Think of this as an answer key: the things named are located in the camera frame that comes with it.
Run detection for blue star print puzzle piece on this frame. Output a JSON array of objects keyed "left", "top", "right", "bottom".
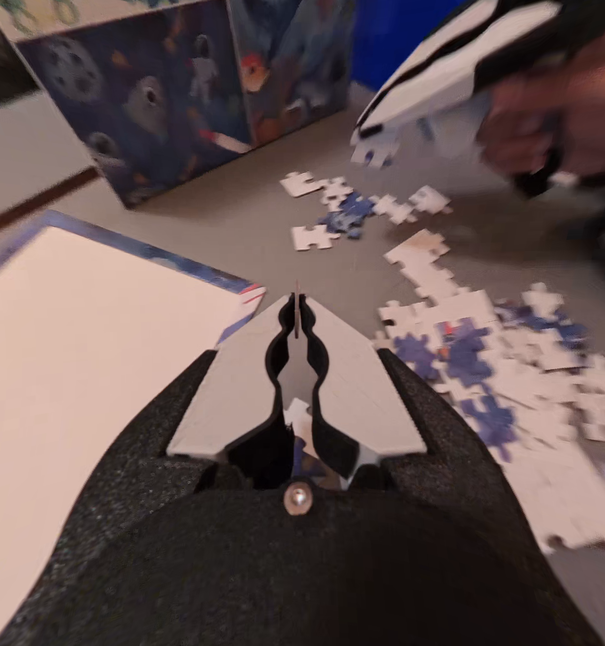
[{"left": 340, "top": 191, "right": 379, "bottom": 227}]

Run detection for person's right hand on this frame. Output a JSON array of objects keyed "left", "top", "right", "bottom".
[{"left": 477, "top": 35, "right": 605, "bottom": 178}]

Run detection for white puzzle piece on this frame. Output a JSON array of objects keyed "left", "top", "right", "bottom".
[
  {"left": 373, "top": 194, "right": 419, "bottom": 225},
  {"left": 291, "top": 224, "right": 336, "bottom": 250},
  {"left": 281, "top": 171, "right": 329, "bottom": 198},
  {"left": 409, "top": 185, "right": 453, "bottom": 215},
  {"left": 320, "top": 176, "right": 357, "bottom": 209}
]

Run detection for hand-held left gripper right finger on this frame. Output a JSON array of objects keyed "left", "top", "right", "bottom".
[{"left": 305, "top": 295, "right": 428, "bottom": 466}]

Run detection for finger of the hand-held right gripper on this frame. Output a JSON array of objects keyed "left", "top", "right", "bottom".
[
  {"left": 356, "top": 0, "right": 500, "bottom": 133},
  {"left": 352, "top": 2, "right": 562, "bottom": 147}
]

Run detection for blue plastic bin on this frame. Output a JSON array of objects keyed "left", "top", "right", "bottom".
[{"left": 350, "top": 0, "right": 467, "bottom": 94}]

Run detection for white puzzle tray blue rim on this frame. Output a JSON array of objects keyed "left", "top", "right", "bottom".
[{"left": 0, "top": 209, "right": 268, "bottom": 646}]

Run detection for space and ocean print box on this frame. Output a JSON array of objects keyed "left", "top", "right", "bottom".
[{"left": 16, "top": 0, "right": 358, "bottom": 208}]

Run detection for forest flower picture box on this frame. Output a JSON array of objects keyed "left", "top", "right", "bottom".
[{"left": 0, "top": 0, "right": 230, "bottom": 43}]

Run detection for strip of joined white pieces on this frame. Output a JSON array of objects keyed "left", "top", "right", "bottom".
[{"left": 383, "top": 228, "right": 472, "bottom": 302}]

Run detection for sheet of joined puzzle pieces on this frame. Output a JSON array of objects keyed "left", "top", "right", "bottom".
[{"left": 282, "top": 282, "right": 605, "bottom": 556}]

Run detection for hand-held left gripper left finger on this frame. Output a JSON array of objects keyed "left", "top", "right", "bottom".
[{"left": 167, "top": 295, "right": 290, "bottom": 460}]

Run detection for grey crater print puzzle piece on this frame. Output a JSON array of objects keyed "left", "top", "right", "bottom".
[{"left": 317, "top": 210, "right": 363, "bottom": 238}]

